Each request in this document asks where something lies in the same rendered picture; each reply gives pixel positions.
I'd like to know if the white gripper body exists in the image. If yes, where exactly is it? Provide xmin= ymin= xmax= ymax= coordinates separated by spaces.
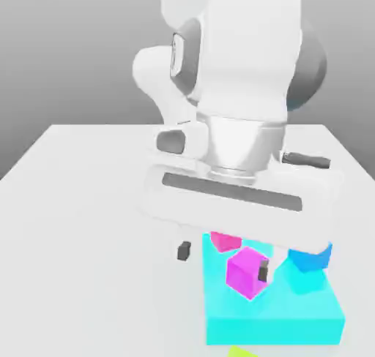
xmin=136 ymin=159 xmax=344 ymax=256

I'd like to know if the small magenta cube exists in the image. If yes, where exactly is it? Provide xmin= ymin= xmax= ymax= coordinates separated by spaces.
xmin=225 ymin=246 xmax=271 ymax=301

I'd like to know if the small pink cube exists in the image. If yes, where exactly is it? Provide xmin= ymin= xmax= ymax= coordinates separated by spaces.
xmin=209 ymin=230 xmax=243 ymax=253

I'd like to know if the small cyan cube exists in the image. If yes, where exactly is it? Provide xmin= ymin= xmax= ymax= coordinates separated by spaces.
xmin=281 ymin=257 xmax=328 ymax=296

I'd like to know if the small blue cube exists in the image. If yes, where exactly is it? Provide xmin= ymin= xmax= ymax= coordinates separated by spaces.
xmin=287 ymin=241 xmax=334 ymax=274

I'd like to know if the small yellow-green cube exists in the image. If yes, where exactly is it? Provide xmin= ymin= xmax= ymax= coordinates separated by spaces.
xmin=226 ymin=345 xmax=259 ymax=357

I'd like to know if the large cyan box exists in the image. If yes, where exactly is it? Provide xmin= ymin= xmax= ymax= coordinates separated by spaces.
xmin=201 ymin=231 xmax=346 ymax=347

